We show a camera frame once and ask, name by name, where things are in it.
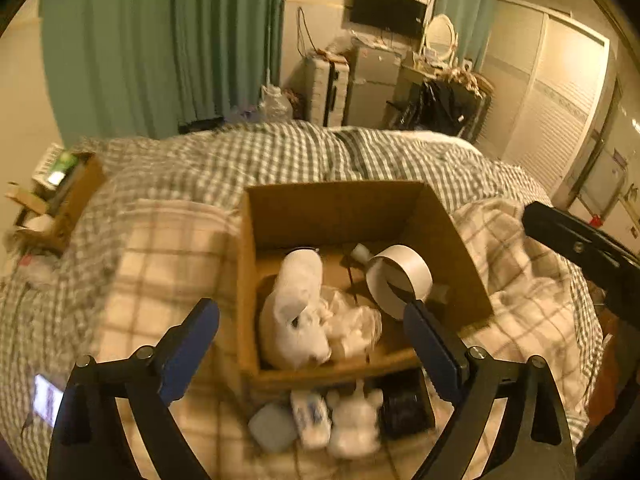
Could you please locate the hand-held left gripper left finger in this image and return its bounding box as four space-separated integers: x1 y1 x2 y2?
46 298 221 480

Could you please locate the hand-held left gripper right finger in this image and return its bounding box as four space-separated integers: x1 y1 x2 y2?
403 300 577 480

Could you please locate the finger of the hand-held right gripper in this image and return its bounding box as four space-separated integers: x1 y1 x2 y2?
522 201 640 311

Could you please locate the black square box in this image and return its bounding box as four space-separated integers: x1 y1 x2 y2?
378 372 436 441

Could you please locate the crumpled clear plastic bag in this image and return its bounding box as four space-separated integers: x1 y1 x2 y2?
320 285 383 361

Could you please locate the white tape roll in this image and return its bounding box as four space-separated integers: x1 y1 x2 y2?
365 245 435 321

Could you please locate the small white plush toy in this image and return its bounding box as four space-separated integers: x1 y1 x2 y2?
327 380 385 458

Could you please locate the white rabbit plush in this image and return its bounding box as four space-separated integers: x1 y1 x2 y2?
258 247 333 368

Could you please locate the grey square pad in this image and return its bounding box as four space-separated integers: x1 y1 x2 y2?
248 402 296 453

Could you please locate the white tissue packet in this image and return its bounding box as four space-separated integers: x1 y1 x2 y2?
290 389 333 448

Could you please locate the smartphone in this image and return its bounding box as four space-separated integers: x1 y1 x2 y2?
34 374 65 428

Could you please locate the white sliding wardrobe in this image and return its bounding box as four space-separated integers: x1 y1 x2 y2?
480 0 613 196

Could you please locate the brown cardboard box with clutter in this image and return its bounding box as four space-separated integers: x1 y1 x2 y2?
15 151 108 253

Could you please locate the green checked duvet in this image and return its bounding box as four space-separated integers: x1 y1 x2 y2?
0 121 603 480

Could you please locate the black bag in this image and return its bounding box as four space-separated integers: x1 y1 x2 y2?
387 80 476 136

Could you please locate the green packet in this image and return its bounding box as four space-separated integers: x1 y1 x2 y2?
52 152 80 176

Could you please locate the white oval mirror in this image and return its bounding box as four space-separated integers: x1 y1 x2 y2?
422 14 460 63

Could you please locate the large clear water bottle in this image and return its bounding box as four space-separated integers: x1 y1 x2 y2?
257 85 293 123

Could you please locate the silver mini fridge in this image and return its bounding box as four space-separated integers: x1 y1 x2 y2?
345 45 401 128

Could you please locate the narrow green curtain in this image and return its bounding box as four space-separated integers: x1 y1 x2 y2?
434 0 501 73

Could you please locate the white suitcase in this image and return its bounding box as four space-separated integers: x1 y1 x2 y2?
302 52 351 128

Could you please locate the wide green curtain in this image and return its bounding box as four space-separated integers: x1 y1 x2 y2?
39 0 290 140

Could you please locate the black wall television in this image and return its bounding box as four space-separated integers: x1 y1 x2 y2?
348 0 428 40

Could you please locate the black hanging cable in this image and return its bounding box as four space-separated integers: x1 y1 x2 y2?
297 6 321 57

